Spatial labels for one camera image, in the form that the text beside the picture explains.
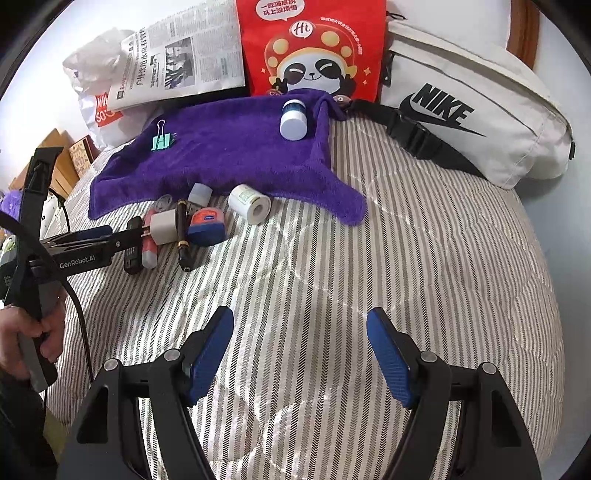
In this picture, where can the folded newspaper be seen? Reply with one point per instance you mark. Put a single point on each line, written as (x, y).
(194, 60)

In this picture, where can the wooden headboard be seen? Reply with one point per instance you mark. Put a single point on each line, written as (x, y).
(521, 32)

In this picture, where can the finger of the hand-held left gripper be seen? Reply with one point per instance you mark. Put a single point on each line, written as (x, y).
(87, 234)
(127, 241)

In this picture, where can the white plastic bag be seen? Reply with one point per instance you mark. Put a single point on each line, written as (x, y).
(94, 60)

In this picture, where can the red panda print bag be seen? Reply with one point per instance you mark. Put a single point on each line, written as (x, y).
(272, 32)

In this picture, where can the black pen with gold rings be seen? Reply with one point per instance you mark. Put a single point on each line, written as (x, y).
(183, 235)

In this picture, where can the striped quilt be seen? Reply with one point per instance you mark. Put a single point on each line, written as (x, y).
(369, 267)

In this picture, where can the white waist bag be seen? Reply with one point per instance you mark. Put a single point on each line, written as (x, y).
(508, 138)

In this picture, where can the pink red tube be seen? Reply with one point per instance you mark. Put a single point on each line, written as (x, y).
(150, 256)

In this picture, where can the person's left hand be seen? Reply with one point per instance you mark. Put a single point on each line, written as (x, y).
(11, 337)

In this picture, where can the light blue plug adapter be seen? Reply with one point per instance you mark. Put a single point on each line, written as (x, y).
(199, 194)

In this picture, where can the black stick-shaped device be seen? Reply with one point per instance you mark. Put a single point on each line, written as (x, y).
(133, 258)

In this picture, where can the green binder clip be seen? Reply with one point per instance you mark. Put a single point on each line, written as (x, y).
(161, 141)

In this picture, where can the white charger plug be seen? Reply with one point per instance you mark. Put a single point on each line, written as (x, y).
(162, 228)

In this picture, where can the wooden furniture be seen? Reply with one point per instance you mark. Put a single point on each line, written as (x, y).
(55, 157)

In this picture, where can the person's left forearm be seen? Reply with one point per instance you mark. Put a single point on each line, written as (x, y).
(18, 429)

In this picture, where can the small round brown charm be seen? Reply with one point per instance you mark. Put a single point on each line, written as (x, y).
(273, 92)
(343, 100)

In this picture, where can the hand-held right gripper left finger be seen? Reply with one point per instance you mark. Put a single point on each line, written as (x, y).
(210, 357)

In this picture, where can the patterned brown box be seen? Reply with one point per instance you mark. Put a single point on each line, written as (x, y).
(82, 154)

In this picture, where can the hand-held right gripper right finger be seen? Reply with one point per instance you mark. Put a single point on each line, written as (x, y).
(390, 357)

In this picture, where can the white star print cloth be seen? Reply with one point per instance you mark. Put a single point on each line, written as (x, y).
(50, 217)

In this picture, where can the white and blue jar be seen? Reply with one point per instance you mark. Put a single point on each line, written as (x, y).
(293, 124)

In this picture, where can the purple towel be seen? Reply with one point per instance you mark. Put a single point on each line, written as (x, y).
(231, 154)

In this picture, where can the white tape roll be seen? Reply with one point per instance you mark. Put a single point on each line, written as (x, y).
(247, 203)

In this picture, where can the blue and orange tape measure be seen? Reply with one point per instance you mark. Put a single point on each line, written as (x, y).
(205, 228)

